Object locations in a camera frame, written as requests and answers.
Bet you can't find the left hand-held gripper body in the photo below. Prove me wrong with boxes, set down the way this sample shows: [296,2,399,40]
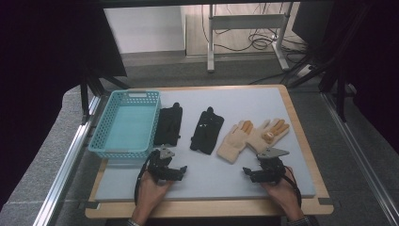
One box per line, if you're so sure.
[146,145,177,184]

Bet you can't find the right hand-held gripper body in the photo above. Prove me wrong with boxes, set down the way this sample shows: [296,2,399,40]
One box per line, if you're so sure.
[256,147,291,185]

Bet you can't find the plain black glove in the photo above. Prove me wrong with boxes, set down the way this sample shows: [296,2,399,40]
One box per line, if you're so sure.
[153,102,184,147]

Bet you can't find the black glove with white marks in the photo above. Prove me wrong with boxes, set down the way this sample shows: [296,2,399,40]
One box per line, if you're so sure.
[189,106,225,155]

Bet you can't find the teal plastic basket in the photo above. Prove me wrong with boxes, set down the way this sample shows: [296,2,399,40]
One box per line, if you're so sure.
[88,89,162,159]

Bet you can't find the person's right hand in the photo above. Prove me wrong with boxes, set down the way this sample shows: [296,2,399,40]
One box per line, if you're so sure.
[262,167,304,220]

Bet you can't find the person's left hand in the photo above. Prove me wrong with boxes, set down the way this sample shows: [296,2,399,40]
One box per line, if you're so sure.
[133,171,173,218]

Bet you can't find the grey foam mat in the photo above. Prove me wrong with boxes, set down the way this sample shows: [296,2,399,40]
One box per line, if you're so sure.
[94,87,317,202]

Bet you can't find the beige glove orange fingers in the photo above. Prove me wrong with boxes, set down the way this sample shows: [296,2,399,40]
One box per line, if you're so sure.
[215,120,254,165]
[246,118,291,154]

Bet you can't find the black metal stand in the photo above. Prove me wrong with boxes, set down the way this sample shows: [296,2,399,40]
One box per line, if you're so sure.
[288,3,373,123]

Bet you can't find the white power strip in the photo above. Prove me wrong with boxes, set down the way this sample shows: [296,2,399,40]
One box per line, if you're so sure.
[295,64,315,78]

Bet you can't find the white panel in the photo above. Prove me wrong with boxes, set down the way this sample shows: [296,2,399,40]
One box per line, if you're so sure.
[103,6,186,55]

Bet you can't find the dark curtain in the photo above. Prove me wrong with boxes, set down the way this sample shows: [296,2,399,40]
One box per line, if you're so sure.
[0,0,128,210]
[326,0,399,154]

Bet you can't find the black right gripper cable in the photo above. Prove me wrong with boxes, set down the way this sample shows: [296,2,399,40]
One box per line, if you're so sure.
[281,169,303,208]

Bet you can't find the aluminium rail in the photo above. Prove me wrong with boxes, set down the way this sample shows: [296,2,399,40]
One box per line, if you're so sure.
[321,92,399,225]
[32,95,103,226]

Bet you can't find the black floor cables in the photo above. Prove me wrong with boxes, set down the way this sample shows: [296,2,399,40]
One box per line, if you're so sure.
[200,3,310,56]

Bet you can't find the white metal stand frame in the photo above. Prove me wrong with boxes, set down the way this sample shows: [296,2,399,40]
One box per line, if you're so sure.
[206,3,295,73]

